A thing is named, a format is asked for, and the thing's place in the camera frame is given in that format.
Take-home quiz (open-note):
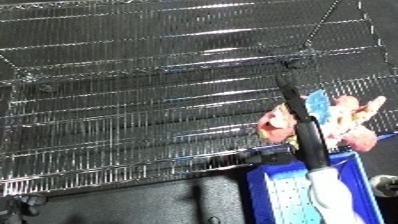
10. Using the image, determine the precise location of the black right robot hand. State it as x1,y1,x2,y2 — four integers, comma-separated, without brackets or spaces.
273,73,335,171

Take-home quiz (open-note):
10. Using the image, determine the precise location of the pink soft toy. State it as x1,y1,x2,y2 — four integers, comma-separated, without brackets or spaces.
255,88,390,155

